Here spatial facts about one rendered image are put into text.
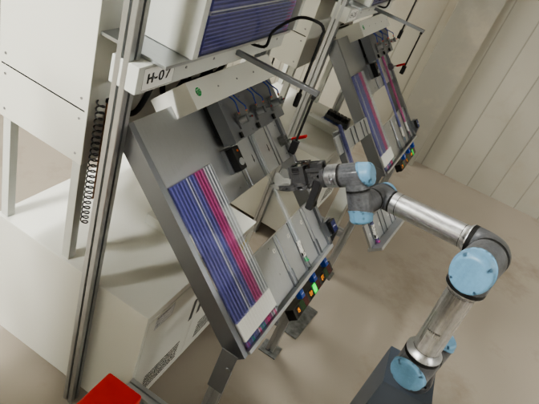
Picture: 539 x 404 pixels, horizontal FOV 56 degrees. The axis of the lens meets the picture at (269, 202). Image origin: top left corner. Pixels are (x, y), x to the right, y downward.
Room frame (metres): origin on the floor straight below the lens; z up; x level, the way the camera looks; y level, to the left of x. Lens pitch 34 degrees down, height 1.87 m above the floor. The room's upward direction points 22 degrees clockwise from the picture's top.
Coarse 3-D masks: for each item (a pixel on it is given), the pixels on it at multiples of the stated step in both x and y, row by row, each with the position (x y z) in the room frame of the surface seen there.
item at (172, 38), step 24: (168, 0) 1.20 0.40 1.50; (192, 0) 1.18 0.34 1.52; (168, 24) 1.19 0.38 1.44; (192, 24) 1.17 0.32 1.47; (144, 48) 1.13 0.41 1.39; (168, 48) 1.19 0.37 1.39; (192, 48) 1.17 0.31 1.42; (144, 72) 1.06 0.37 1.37; (168, 72) 1.15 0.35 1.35; (192, 240) 1.39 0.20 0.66; (216, 384) 0.91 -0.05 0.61
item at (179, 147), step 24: (144, 120) 1.16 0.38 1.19; (168, 120) 1.23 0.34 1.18; (192, 120) 1.32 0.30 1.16; (144, 144) 1.11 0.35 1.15; (168, 144) 1.18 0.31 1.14; (192, 144) 1.26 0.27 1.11; (216, 144) 1.35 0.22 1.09; (240, 144) 1.45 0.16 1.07; (264, 144) 1.57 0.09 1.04; (168, 168) 1.13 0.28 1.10; (192, 168) 1.21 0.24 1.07; (216, 168) 1.29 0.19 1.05; (168, 192) 1.08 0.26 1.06; (240, 192) 1.33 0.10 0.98
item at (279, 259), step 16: (304, 208) 1.59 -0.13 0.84; (304, 224) 1.54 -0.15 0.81; (272, 240) 1.33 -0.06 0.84; (288, 240) 1.41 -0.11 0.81; (304, 240) 1.49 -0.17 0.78; (320, 240) 1.57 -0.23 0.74; (256, 256) 1.23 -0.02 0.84; (272, 256) 1.29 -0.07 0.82; (288, 256) 1.36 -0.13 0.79; (272, 272) 1.25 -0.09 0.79; (288, 272) 1.31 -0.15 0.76; (304, 272) 1.39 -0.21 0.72; (272, 288) 1.21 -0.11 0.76; (288, 288) 1.28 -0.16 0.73; (224, 304) 1.01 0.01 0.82; (240, 336) 0.99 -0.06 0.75
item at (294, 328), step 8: (344, 192) 1.89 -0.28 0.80; (336, 200) 1.90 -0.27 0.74; (344, 200) 1.89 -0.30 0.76; (336, 208) 1.89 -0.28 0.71; (344, 208) 1.88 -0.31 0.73; (328, 216) 1.90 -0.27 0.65; (336, 216) 1.89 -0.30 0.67; (304, 312) 1.95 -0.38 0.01; (312, 312) 1.98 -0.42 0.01; (304, 320) 1.90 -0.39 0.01; (288, 328) 1.81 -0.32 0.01; (296, 328) 1.83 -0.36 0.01; (304, 328) 1.85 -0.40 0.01; (296, 336) 1.78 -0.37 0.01
